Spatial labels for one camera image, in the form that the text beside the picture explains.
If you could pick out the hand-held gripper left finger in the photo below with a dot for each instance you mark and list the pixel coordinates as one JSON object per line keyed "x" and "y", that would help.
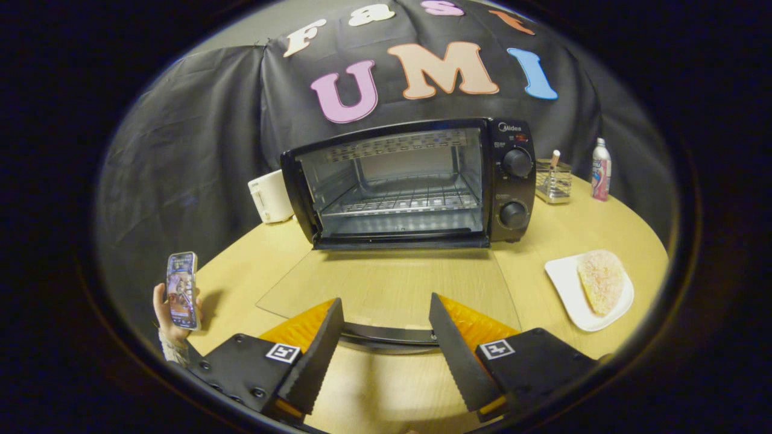
{"x": 316, "y": 361}

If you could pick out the small utensil in holder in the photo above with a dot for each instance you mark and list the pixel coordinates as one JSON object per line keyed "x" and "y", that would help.
{"x": 553, "y": 161}

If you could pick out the breaded food patty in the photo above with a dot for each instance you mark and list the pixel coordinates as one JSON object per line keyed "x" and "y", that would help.
{"x": 600, "y": 282}

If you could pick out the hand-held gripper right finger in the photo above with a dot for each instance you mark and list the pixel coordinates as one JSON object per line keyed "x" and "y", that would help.
{"x": 458, "y": 355}

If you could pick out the black toaster oven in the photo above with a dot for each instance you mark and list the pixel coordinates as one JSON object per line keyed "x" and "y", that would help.
{"x": 512, "y": 181}

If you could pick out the smartphone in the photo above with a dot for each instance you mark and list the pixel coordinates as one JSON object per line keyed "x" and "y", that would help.
{"x": 182, "y": 292}

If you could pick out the white bread toaster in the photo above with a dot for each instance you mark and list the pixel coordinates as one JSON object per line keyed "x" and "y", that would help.
{"x": 271, "y": 196}

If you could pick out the white plate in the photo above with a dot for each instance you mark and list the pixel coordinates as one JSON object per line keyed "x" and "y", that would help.
{"x": 567, "y": 289}

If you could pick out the pink and white bottle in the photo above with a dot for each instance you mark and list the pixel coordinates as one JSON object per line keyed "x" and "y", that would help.
{"x": 601, "y": 172}

